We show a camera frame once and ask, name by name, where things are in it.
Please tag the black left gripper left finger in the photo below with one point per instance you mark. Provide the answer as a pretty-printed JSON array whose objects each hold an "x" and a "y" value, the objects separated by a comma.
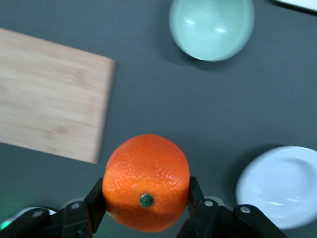
[{"x": 95, "y": 198}]

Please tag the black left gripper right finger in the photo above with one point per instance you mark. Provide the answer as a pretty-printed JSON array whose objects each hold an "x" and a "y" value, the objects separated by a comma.
[{"x": 196, "y": 198}]

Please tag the orange fruit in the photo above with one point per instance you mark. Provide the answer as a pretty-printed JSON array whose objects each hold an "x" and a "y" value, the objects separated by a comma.
[{"x": 146, "y": 173}]

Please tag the white round plate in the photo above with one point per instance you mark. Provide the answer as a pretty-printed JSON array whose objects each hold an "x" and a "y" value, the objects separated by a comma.
[{"x": 280, "y": 188}]

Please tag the wooden cutting board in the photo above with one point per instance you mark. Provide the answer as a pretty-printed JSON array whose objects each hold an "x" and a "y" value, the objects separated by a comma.
[{"x": 49, "y": 99}]

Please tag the light green bowl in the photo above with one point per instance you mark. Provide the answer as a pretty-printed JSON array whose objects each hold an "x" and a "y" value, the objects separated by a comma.
[{"x": 210, "y": 27}]

